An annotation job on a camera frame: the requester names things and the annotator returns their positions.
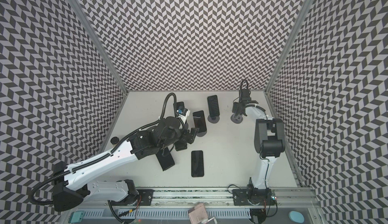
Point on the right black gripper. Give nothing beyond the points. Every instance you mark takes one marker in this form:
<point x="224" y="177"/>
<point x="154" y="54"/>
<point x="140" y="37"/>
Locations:
<point x="240" y="108"/>

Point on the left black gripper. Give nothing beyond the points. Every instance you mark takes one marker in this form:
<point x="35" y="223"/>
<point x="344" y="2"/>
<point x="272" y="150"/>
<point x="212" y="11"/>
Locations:
<point x="186" y="135"/>

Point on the grey round phone stand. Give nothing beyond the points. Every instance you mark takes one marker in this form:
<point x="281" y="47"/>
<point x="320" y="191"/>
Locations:
<point x="237" y="118"/>

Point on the black phone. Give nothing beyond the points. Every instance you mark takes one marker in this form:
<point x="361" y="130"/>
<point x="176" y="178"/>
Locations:
<point x="213" y="106"/>
<point x="165" y="159"/>
<point x="177" y="105"/>
<point x="180" y="146"/>
<point x="200" y="121"/>
<point x="197" y="163"/>

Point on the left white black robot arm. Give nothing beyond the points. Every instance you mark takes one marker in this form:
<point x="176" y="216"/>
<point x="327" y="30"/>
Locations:
<point x="73" y="184"/>

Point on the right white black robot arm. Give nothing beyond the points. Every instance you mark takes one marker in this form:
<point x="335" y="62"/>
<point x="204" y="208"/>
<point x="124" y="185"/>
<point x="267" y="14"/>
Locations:
<point x="269" y="143"/>

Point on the grey stand under middle phone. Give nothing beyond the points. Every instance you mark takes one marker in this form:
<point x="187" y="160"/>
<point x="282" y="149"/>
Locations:
<point x="202" y="134"/>

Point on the grey stand under phone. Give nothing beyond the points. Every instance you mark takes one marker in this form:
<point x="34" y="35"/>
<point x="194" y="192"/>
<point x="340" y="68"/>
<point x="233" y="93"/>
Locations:
<point x="213" y="120"/>
<point x="202" y="134"/>

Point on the grey stand under back phone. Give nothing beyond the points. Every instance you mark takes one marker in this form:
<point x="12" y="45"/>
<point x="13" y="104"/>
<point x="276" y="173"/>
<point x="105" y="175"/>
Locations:
<point x="213" y="120"/>

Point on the small jar with black lid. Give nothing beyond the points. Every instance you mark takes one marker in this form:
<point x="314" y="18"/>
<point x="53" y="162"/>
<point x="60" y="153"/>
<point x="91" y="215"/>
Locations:
<point x="114" y="140"/>

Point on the pink box at front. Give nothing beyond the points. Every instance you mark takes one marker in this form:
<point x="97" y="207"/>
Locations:
<point x="199" y="215"/>

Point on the teal round object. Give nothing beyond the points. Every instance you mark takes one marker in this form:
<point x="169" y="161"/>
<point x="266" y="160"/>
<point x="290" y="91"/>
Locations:
<point x="296" y="217"/>

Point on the teal square object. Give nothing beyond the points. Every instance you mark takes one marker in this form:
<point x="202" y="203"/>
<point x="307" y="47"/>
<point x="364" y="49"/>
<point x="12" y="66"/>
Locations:
<point x="76" y="217"/>

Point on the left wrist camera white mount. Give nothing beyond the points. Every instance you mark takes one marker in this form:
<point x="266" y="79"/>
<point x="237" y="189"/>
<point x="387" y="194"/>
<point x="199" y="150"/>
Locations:
<point x="183" y="113"/>

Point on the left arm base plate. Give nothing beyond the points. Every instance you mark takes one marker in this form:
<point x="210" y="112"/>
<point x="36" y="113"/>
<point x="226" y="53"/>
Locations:
<point x="142" y="197"/>

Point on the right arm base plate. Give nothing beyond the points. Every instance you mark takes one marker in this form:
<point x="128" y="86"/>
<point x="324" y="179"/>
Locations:
<point x="260" y="197"/>

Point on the aluminium front rail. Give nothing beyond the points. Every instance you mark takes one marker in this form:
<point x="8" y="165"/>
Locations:
<point x="221" y="197"/>

